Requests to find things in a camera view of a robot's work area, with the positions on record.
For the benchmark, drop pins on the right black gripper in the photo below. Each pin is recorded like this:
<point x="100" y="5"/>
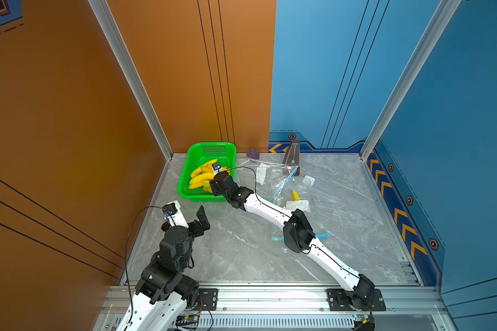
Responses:
<point x="214" y="185"/>

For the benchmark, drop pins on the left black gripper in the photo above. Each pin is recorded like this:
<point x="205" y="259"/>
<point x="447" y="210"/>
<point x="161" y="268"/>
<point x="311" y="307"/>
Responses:
<point x="201" y="221"/>

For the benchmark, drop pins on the yellow banana bunch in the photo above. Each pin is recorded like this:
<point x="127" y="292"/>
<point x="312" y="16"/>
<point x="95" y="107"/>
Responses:
<point x="202" y="176"/>
<point x="296" y="196"/>

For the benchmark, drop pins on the clear zip-top bag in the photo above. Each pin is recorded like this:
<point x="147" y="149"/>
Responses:
<point x="265" y="178"/>
<point x="284" y="198"/>

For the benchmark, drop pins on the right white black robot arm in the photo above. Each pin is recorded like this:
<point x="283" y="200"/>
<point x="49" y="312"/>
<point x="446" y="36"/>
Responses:
<point x="299" y="237"/>

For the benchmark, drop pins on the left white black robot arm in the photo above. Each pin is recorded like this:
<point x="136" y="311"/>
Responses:
<point x="163" y="292"/>

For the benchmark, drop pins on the green plastic basket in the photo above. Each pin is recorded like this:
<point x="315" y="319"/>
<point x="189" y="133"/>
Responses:
<point x="199" y="154"/>

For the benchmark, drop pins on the purple cube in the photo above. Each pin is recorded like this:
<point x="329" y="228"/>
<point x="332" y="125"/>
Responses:
<point x="253" y="154"/>

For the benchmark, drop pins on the green circuit board left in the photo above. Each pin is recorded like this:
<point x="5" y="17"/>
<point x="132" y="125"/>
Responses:
<point x="186" y="321"/>

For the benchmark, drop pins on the green circuit board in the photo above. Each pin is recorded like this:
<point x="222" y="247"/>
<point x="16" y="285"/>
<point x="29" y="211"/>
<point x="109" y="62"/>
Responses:
<point x="367" y="324"/>
<point x="186" y="321"/>

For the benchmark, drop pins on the brown wooden metronome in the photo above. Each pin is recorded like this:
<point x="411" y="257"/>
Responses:
<point x="292" y="158"/>

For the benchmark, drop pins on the small white object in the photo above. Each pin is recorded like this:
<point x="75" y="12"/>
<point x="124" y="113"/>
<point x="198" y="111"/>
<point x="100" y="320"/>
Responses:
<point x="308" y="180"/>

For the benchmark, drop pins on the green circuit board right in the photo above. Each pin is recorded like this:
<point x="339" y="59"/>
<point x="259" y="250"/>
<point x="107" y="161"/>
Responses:
<point x="367" y="324"/>

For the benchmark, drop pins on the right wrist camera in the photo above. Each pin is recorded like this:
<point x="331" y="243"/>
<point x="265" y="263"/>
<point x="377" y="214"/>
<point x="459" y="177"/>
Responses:
<point x="217" y="168"/>

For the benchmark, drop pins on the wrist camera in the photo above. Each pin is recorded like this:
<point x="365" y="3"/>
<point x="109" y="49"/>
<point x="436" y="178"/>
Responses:
<point x="173" y="216"/>
<point x="217" y="168"/>

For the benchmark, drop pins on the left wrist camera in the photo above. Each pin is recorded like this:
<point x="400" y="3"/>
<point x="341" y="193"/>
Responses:
<point x="173" y="216"/>

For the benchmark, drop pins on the aluminium rail base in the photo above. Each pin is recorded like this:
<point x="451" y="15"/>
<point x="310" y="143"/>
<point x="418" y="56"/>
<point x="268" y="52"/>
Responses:
<point x="306" y="306"/>

